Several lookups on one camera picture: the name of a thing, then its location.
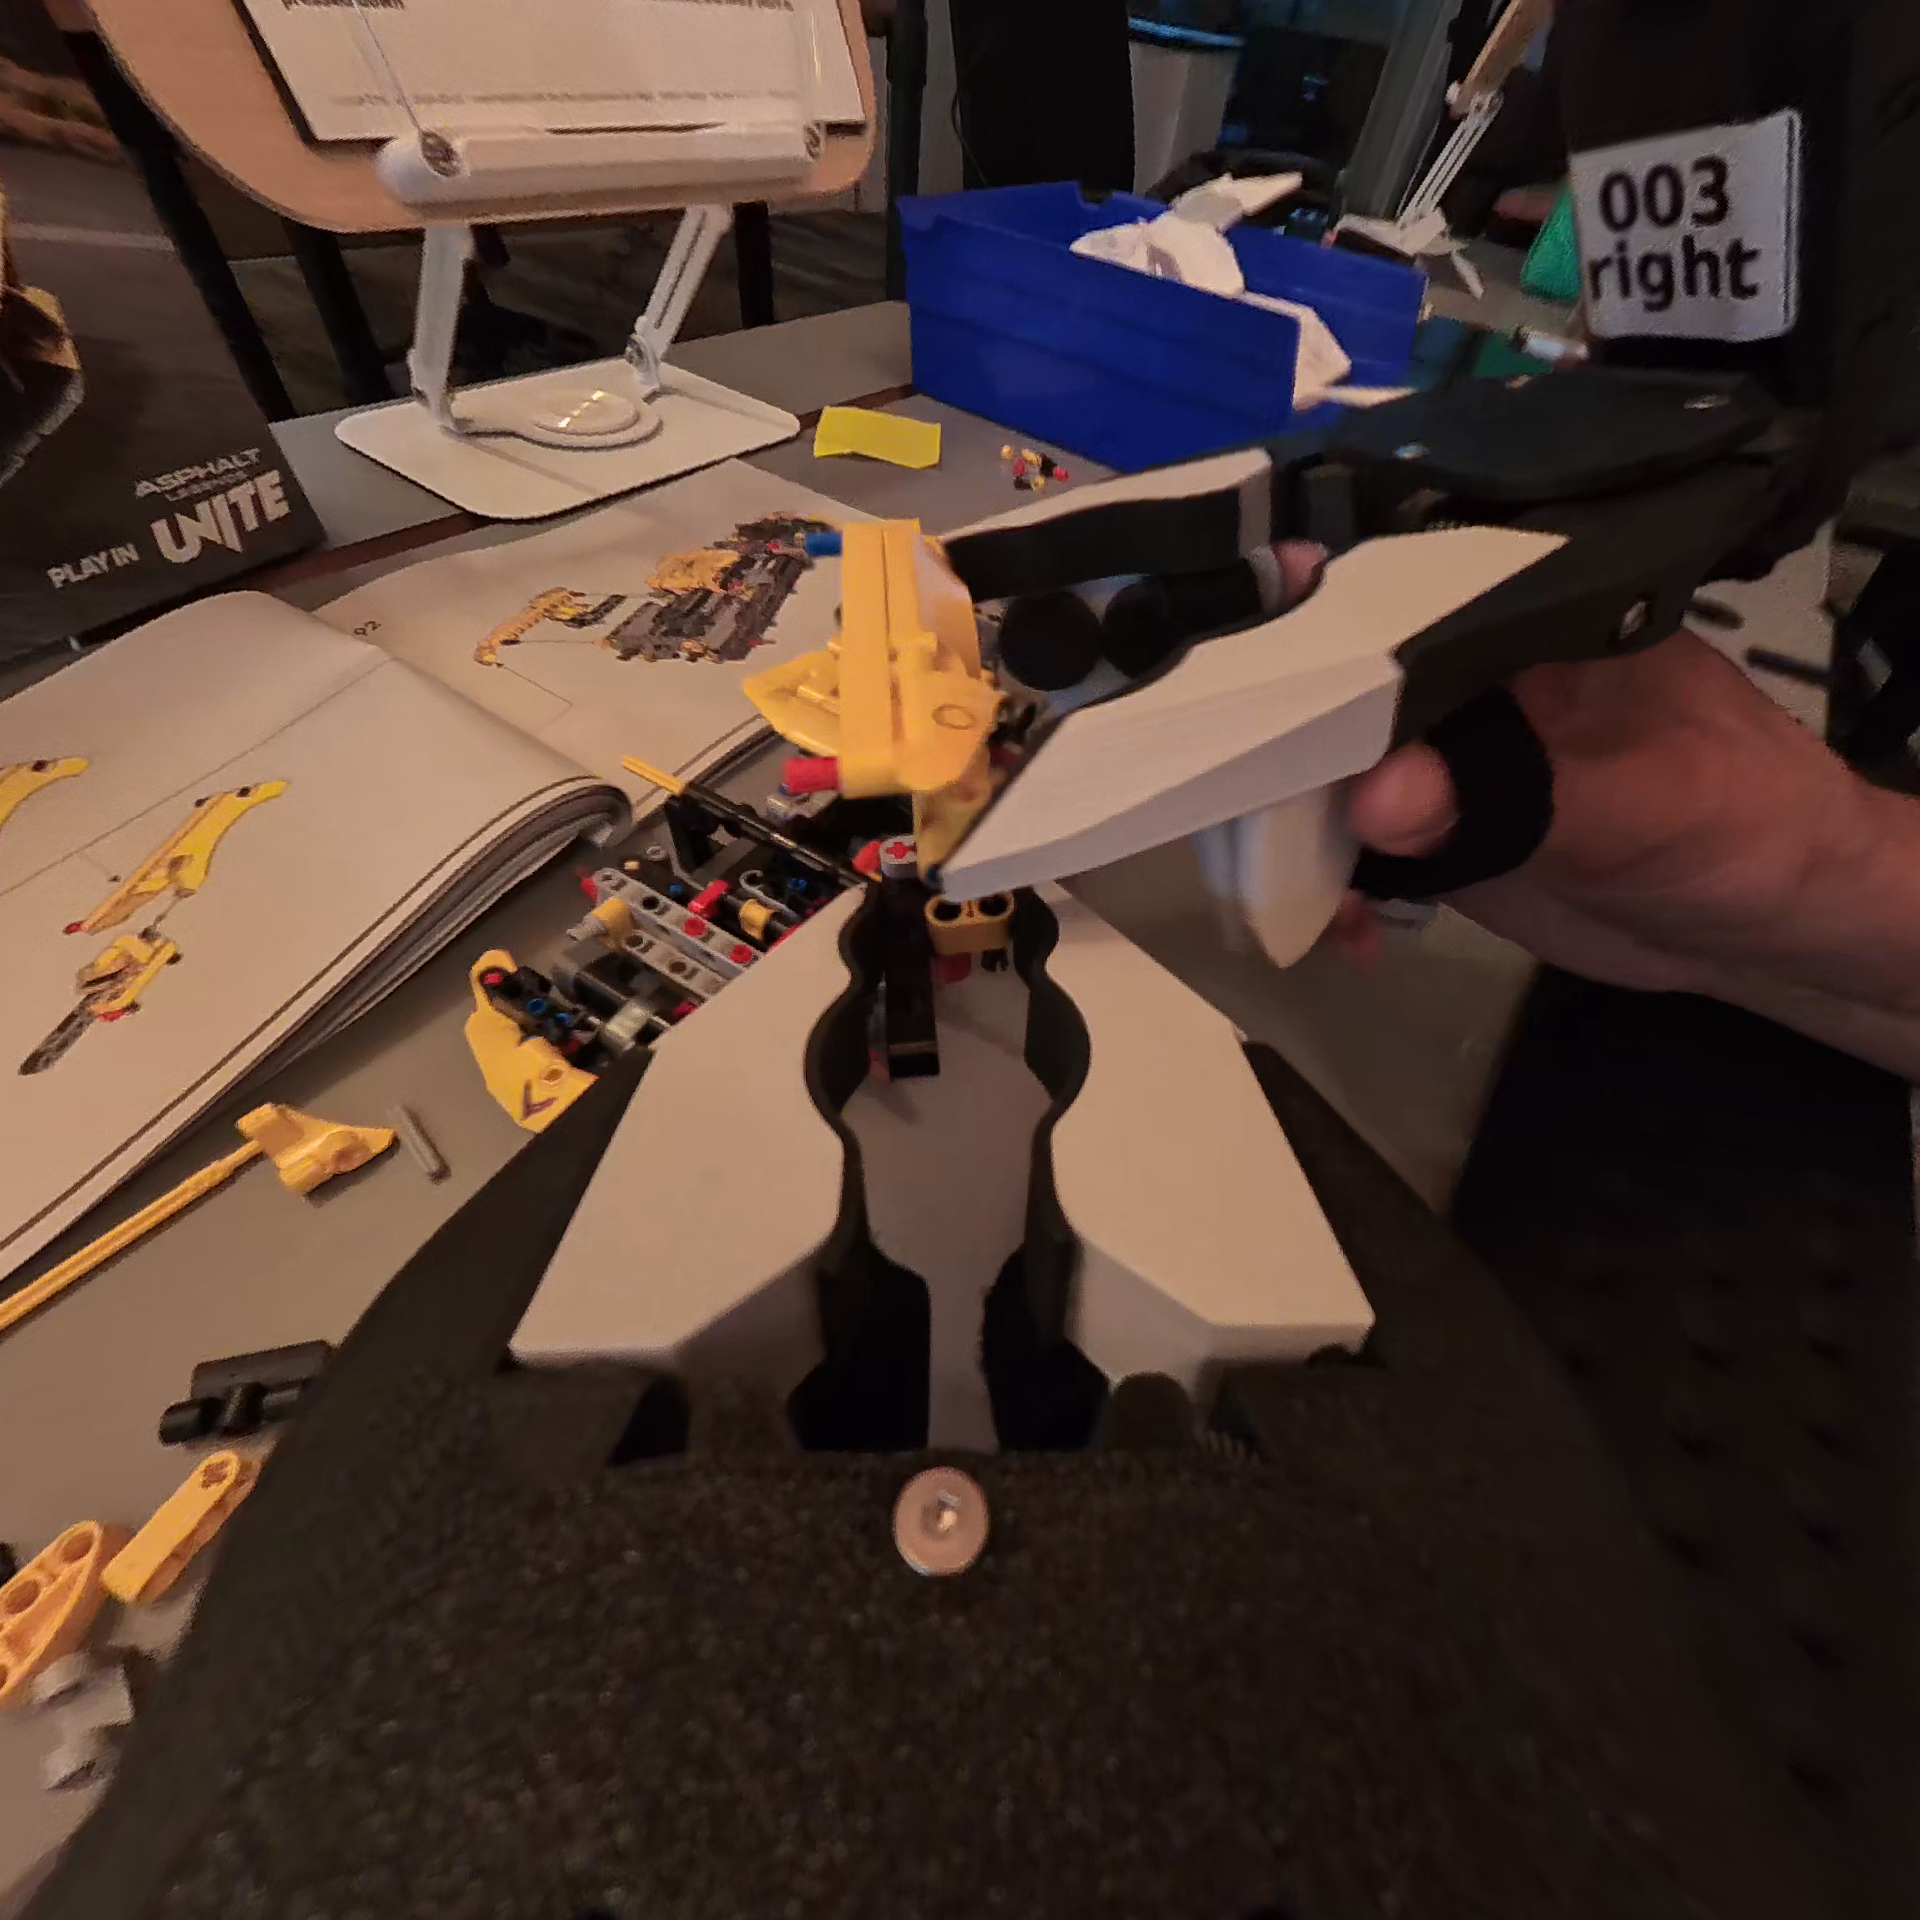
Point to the instruction booklet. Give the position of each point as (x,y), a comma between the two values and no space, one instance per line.
(301,781)

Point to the small yellow curved panel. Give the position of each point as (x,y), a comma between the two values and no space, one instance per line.
(953,727)

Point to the yellow wheel arch panel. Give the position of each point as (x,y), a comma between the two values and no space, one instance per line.
(885,645)

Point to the crumpled white paper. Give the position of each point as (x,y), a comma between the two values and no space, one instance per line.
(1171,248)

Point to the grey axle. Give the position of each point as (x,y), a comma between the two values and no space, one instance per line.
(422,1143)

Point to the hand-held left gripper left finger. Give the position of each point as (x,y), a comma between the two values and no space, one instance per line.
(690,1201)

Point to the red pin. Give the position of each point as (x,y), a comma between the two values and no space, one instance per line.
(809,773)

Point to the blue storage bin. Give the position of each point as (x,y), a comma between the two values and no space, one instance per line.
(1049,345)

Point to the blue pin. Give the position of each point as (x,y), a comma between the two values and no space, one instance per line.
(822,540)

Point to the yellow rod with connector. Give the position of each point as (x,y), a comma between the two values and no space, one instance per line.
(315,1143)

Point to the yellow paper scrap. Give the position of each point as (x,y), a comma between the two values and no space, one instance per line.
(878,434)

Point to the yellow black brick subassembly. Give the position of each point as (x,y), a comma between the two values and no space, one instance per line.
(968,921)

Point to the toy car set box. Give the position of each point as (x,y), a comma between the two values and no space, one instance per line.
(135,450)

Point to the person's right hand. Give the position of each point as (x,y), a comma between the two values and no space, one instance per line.
(1725,840)

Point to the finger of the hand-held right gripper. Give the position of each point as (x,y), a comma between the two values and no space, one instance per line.
(1142,504)
(1231,734)

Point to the black perforated foam pad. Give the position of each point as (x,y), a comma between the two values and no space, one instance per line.
(1694,1350)

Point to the wooden stick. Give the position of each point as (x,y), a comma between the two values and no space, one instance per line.
(1447,135)

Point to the scattered loose brick pieces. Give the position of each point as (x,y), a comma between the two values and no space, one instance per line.
(240,1389)

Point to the printed instruction sheet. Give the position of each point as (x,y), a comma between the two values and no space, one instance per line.
(599,61)

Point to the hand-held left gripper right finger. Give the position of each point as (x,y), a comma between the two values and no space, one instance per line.
(1214,1201)

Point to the partly built yellow toy car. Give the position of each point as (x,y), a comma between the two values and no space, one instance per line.
(661,961)

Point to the grey desk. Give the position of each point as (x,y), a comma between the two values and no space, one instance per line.
(1350,1021)

